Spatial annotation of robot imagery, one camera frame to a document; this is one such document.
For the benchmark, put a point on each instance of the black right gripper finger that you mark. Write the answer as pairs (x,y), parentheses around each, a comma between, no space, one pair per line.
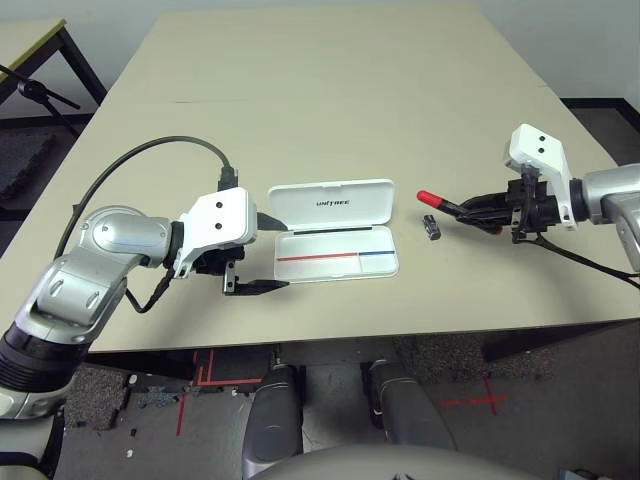
(487,221)
(490,201)

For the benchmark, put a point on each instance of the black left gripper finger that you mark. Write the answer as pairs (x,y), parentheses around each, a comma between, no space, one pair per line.
(260,288)
(267,222)

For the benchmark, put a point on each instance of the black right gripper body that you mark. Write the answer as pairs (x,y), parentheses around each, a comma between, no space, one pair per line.
(535,210)

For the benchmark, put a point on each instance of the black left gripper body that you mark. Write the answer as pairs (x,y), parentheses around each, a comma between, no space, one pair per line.
(215,262)

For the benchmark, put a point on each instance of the small dark blue eraser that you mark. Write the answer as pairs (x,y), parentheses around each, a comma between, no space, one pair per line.
(432,227)

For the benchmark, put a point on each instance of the black marker with red cap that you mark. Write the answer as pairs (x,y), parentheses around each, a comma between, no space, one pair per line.
(430,197)

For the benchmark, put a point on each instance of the white plastic pencil case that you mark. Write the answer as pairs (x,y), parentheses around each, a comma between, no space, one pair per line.
(335,235)

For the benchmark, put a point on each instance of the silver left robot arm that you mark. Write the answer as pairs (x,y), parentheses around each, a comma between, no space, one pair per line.
(100,250)

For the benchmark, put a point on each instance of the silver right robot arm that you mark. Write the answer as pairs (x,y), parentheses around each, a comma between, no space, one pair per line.
(610,195)

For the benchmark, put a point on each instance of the black table foot bar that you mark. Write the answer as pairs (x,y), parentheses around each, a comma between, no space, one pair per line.
(550,340)

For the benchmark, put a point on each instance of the grey left robot leg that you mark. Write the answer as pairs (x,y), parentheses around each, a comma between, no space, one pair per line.
(275,425)

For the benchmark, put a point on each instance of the grey robot leg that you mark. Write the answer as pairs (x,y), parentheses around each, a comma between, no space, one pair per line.
(410,410)
(275,425)

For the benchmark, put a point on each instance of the grey right robot leg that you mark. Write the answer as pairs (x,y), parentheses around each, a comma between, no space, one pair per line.
(410,410)

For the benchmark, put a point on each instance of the black foam floor mat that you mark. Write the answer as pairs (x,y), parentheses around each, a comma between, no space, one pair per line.
(22,160)

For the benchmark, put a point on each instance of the grey robot torso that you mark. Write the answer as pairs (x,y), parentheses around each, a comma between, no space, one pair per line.
(390,465)

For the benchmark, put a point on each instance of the side table with dark legs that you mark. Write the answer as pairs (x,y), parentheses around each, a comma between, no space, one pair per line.
(75,55)

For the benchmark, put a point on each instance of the black tripod stand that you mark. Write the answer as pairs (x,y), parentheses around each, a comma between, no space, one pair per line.
(30,89)

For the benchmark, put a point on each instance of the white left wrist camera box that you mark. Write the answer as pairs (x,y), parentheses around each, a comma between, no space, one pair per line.
(220,220)

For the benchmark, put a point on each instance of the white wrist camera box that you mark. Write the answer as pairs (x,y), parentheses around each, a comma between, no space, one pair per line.
(540,150)
(220,220)

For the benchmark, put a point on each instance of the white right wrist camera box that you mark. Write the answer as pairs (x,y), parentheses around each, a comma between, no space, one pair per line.
(540,150)

